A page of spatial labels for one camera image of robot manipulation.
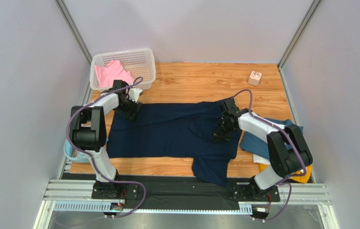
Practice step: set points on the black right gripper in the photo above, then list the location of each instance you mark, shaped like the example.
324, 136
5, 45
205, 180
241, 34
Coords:
220, 132

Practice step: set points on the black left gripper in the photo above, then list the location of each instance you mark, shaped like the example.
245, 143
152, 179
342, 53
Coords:
131, 114

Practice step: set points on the navy blue t shirt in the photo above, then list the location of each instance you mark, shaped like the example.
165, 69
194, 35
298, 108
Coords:
176, 130

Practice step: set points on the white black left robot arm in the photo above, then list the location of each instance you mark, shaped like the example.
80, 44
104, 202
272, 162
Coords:
86, 133

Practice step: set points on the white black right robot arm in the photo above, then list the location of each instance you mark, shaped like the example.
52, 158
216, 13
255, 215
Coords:
289, 154

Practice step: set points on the teal blue t shirt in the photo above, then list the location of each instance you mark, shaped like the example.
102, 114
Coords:
254, 145

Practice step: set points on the pink t shirt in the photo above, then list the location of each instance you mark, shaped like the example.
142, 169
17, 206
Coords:
114, 70

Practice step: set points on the white perforated plastic basket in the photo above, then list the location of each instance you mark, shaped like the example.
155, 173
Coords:
138, 62

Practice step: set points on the white t shirt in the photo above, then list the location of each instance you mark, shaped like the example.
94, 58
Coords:
260, 160

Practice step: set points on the small pink white box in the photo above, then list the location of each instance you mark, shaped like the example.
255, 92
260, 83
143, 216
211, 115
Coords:
254, 78

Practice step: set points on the light blue headphones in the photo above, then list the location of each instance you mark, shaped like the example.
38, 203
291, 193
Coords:
72, 152

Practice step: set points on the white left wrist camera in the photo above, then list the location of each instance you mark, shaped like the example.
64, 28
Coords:
134, 94

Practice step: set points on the aluminium front rail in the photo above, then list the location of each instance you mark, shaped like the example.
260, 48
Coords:
302, 206

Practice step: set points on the left corner aluminium post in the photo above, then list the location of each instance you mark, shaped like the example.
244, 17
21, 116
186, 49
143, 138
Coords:
62, 6

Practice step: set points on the corner aluminium post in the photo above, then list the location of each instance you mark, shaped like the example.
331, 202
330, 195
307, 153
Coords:
314, 6
62, 6

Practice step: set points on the right corner aluminium post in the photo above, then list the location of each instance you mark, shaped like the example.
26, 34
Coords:
314, 6

